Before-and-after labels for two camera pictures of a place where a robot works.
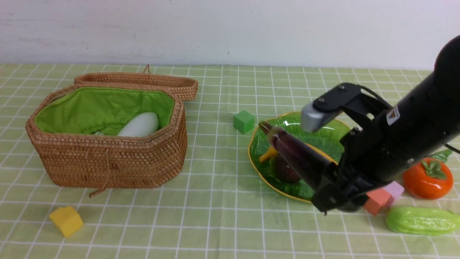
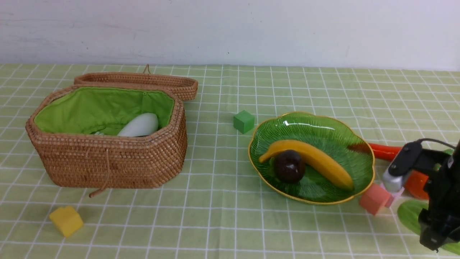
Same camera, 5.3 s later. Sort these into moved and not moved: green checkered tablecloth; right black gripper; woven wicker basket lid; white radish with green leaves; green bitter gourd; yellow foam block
Moved: green bitter gourd; right black gripper
Not moved: green checkered tablecloth; woven wicker basket lid; white radish with green leaves; yellow foam block
